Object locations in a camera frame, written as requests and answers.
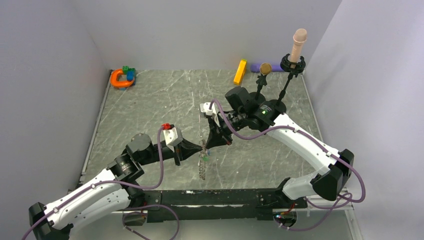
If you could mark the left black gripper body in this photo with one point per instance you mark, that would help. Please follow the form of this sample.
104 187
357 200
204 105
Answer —
167 153

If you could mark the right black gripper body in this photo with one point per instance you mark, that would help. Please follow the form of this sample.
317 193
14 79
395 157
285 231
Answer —
236 120

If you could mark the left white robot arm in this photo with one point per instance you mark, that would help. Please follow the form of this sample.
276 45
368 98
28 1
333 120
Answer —
114 188

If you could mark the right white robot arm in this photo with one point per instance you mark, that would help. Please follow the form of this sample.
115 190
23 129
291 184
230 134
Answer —
332 168

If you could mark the short black microphone stand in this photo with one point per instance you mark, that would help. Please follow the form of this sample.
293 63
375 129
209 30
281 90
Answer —
261 82

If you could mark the yellow toy block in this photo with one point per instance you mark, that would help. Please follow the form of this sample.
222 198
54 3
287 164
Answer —
240 72

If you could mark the purple cylinder toy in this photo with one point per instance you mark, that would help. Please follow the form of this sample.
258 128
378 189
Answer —
255 68

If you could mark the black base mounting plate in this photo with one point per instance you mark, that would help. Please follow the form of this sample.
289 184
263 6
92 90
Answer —
214 204

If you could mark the tall black microphone stand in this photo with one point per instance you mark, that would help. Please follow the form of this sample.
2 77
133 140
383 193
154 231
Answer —
293 69

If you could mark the blue toy block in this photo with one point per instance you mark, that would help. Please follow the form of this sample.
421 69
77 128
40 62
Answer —
130 76

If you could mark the green toy block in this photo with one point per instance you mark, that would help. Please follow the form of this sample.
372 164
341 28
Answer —
128 70

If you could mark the pink microphone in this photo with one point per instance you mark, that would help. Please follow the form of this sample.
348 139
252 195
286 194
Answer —
299 39

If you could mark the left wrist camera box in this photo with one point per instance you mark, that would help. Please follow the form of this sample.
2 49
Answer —
172 134

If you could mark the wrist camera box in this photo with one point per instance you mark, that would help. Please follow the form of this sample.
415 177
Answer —
209 111
172 134

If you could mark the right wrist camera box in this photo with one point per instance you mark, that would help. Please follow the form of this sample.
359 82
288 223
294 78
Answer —
209 111

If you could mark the orange ring toy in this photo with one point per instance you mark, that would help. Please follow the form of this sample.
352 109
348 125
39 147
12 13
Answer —
118 80

